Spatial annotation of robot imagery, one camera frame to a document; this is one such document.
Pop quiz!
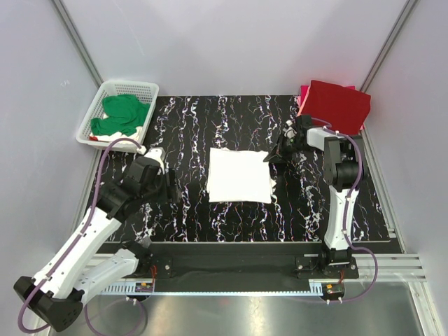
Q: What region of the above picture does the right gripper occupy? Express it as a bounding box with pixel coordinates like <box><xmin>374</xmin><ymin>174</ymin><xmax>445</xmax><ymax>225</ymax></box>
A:
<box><xmin>264</xmin><ymin>133</ymin><xmax>310</xmax><ymax>165</ymax></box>

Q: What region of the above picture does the white t shirt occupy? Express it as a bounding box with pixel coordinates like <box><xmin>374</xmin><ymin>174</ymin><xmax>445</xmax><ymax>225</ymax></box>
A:
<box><xmin>206</xmin><ymin>148</ymin><xmax>276</xmax><ymax>204</ymax></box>

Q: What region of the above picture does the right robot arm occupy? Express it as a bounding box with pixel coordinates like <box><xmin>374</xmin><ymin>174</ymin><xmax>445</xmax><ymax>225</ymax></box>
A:
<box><xmin>264</xmin><ymin>115</ymin><xmax>368</xmax><ymax>278</ymax></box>

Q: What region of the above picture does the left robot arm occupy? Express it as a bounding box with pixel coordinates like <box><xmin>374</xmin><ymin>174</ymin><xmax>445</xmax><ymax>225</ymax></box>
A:
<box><xmin>13</xmin><ymin>148</ymin><xmax>181</xmax><ymax>332</ymax></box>

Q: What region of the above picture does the red white garment in basket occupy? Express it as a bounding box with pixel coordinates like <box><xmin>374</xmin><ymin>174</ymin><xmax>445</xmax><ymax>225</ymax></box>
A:
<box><xmin>87</xmin><ymin>127</ymin><xmax>142</xmax><ymax>144</ymax></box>

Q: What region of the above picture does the folded red t shirt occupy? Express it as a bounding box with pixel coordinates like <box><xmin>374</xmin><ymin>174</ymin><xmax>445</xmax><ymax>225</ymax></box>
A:
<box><xmin>300</xmin><ymin>79</ymin><xmax>372</xmax><ymax>136</ymax></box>

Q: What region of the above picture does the green t shirt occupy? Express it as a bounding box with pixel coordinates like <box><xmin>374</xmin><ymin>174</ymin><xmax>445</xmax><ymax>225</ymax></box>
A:
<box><xmin>90</xmin><ymin>94</ymin><xmax>151</xmax><ymax>135</ymax></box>

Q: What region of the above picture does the white plastic basket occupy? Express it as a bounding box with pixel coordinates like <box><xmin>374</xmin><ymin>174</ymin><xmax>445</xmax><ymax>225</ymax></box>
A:
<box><xmin>76</xmin><ymin>80</ymin><xmax>159</xmax><ymax>153</ymax></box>

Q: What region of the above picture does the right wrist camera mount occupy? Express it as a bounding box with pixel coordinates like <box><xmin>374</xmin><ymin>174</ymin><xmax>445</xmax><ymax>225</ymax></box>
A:
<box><xmin>283</xmin><ymin>120</ymin><xmax>297</xmax><ymax>139</ymax></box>

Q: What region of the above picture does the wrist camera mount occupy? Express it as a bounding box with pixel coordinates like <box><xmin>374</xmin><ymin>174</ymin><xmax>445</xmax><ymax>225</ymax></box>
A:
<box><xmin>283</xmin><ymin>120</ymin><xmax>297</xmax><ymax>139</ymax></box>
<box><xmin>136</xmin><ymin>146</ymin><xmax>166</xmax><ymax>174</ymax></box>

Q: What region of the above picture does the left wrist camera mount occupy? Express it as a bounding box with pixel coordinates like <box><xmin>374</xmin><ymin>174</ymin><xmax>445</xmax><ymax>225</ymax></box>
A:
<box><xmin>136</xmin><ymin>146</ymin><xmax>166</xmax><ymax>174</ymax></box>

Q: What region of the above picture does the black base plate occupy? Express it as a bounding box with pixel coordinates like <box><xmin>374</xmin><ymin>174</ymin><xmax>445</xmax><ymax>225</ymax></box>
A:
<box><xmin>111</xmin><ymin>241</ymin><xmax>358</xmax><ymax>293</ymax></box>

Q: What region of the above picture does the slotted cable duct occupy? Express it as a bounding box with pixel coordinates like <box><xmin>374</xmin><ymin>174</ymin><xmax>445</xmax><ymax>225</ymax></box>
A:
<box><xmin>100</xmin><ymin>280</ymin><xmax>323</xmax><ymax>297</ymax></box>

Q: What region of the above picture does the right aluminium frame post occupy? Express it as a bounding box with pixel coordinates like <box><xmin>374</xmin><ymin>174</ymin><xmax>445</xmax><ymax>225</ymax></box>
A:
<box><xmin>360</xmin><ymin>0</ymin><xmax>420</xmax><ymax>93</ymax></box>

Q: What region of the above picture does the aluminium frame post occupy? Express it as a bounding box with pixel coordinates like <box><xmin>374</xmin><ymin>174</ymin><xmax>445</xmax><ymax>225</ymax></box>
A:
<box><xmin>360</xmin><ymin>0</ymin><xmax>420</xmax><ymax>93</ymax></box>
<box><xmin>50</xmin><ymin>0</ymin><xmax>104</xmax><ymax>87</ymax></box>

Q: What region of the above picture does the left aluminium frame post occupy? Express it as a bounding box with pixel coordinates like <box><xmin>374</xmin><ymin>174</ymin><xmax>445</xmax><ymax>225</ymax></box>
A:
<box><xmin>50</xmin><ymin>0</ymin><xmax>104</xmax><ymax>87</ymax></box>

